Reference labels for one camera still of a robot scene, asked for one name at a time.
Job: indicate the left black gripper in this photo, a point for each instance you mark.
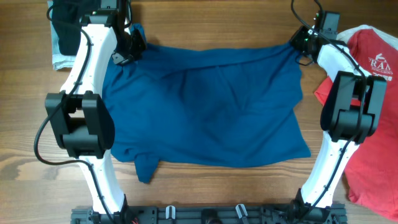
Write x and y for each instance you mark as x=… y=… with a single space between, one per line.
x=133 y=46

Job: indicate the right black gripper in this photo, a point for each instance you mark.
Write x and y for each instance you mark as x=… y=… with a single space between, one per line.
x=301 y=42

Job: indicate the blue t-shirt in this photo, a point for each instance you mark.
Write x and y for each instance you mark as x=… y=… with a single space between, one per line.
x=218 y=107

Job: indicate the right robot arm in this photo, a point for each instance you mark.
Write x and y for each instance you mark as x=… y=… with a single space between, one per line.
x=350 y=114

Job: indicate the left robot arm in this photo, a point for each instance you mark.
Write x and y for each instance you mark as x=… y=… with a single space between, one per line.
x=80 y=121

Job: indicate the black folded garment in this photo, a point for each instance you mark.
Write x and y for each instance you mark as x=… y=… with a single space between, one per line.
x=66 y=16

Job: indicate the light grey folded garment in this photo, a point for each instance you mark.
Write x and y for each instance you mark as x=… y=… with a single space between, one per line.
x=59 y=61

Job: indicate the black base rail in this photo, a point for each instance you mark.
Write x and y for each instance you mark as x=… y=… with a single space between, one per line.
x=266 y=214

